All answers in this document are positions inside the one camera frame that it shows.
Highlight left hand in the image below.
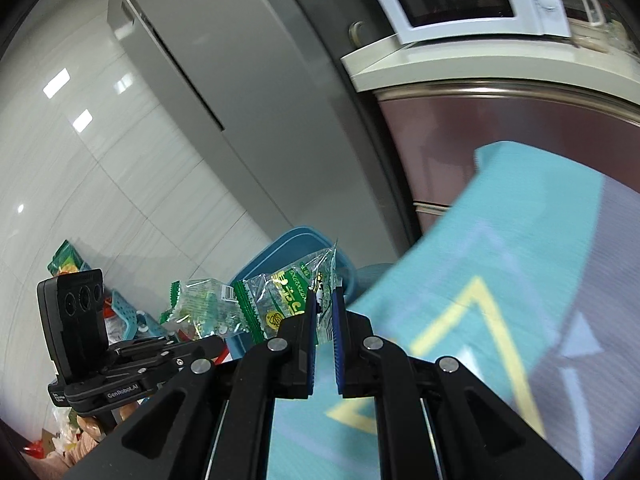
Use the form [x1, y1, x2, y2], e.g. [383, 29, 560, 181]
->
[74, 401, 140, 458]

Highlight patterned teal tablecloth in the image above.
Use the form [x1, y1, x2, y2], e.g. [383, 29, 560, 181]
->
[264, 140, 640, 480]

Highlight kitchen counter with cabinets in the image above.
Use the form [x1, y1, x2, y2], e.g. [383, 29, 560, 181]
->
[342, 37, 639, 230]

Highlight grey refrigerator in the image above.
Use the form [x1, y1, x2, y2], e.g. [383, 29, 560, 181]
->
[107, 0, 420, 266]

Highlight green clear candy wrapper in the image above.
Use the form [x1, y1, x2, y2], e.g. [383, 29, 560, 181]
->
[232, 246, 338, 344]

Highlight glass kettle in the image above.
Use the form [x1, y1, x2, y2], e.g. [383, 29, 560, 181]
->
[562, 0, 608, 52]

